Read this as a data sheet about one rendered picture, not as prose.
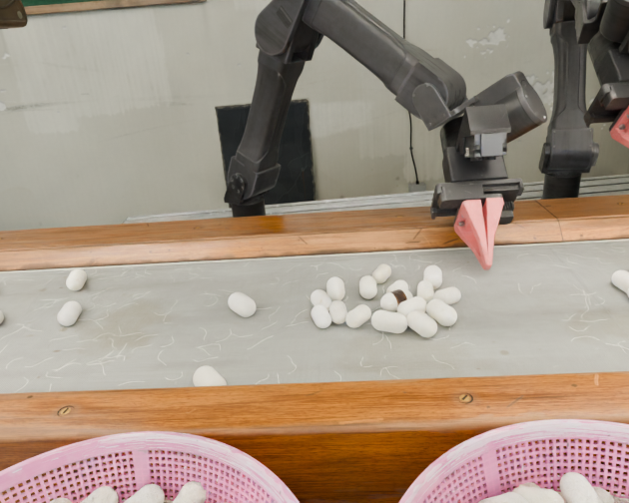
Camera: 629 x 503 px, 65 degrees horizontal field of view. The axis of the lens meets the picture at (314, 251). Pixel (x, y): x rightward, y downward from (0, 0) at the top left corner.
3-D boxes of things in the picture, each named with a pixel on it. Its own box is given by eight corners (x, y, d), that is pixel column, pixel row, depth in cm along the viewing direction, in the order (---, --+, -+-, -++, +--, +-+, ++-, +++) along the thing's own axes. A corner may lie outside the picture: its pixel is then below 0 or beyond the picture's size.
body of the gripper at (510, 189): (526, 191, 58) (513, 140, 61) (437, 196, 59) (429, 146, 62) (511, 219, 64) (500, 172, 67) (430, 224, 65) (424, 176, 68)
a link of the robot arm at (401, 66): (479, 82, 66) (316, -41, 73) (454, 91, 60) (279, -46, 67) (427, 154, 74) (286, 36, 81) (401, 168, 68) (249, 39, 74)
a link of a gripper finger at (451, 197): (516, 253, 54) (500, 183, 59) (450, 256, 55) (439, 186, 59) (501, 278, 60) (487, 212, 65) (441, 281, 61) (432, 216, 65)
